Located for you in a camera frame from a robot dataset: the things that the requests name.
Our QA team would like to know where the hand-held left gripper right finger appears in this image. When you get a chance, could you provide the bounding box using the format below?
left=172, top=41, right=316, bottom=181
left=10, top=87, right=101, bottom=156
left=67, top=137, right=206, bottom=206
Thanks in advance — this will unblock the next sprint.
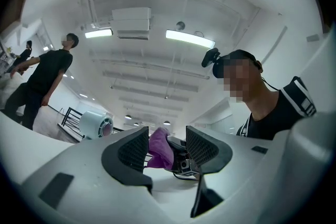
left=185, top=111, right=336, bottom=218

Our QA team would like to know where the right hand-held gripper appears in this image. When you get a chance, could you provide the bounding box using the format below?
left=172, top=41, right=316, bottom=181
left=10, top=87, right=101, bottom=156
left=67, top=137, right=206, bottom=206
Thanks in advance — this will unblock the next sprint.
left=166, top=135, right=202, bottom=179

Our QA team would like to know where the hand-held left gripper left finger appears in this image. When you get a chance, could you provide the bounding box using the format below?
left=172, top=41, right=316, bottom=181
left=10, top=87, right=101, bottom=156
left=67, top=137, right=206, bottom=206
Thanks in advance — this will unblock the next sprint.
left=20, top=125, right=190, bottom=224

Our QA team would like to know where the purple cloth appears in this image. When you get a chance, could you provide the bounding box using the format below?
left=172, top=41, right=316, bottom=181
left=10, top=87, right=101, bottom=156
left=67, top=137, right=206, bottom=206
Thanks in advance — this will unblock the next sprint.
left=146, top=127, right=176, bottom=169

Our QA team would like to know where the person's black clothing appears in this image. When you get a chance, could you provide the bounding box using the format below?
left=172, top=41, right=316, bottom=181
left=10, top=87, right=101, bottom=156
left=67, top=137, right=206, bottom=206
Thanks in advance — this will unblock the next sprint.
left=235, top=76, right=318, bottom=141

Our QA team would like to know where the person's head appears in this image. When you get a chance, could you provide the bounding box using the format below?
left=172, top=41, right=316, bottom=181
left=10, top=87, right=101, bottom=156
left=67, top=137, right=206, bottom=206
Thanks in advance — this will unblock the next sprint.
left=212, top=49, right=280, bottom=115

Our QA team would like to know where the long ceiling light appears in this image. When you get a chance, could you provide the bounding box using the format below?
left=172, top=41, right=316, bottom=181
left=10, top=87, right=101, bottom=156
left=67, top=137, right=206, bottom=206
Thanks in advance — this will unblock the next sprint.
left=84, top=28, right=114, bottom=39
left=165, top=29, right=216, bottom=49

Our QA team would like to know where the white ceiling air conditioner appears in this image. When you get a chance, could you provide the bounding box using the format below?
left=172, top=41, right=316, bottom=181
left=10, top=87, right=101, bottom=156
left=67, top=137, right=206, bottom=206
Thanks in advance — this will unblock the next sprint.
left=109, top=7, right=153, bottom=41

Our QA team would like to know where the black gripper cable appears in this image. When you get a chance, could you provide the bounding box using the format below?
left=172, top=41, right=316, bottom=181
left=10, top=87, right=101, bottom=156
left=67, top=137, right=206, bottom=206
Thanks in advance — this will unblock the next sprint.
left=172, top=172, right=198, bottom=182

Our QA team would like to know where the white shoulder strap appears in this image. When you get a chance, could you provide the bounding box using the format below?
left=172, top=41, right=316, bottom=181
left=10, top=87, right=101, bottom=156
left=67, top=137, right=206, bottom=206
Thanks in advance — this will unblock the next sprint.
left=281, top=78, right=317, bottom=116

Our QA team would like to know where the black head camera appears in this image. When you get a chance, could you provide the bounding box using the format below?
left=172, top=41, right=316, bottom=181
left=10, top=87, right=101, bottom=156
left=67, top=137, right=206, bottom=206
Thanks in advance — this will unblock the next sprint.
left=201, top=47, right=221, bottom=69

